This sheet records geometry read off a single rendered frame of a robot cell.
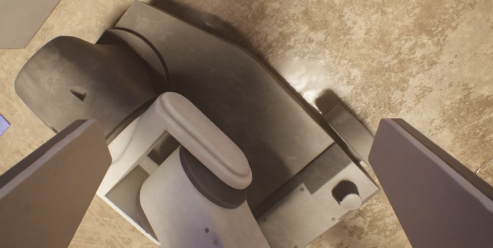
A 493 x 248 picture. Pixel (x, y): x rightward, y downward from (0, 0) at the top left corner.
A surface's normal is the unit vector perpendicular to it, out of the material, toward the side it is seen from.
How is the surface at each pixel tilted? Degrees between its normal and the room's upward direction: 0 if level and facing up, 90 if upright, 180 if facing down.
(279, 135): 0
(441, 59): 0
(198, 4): 0
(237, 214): 90
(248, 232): 90
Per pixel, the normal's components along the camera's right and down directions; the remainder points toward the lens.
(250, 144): -0.07, 0.24
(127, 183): 0.70, -0.68
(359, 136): -0.46, -0.25
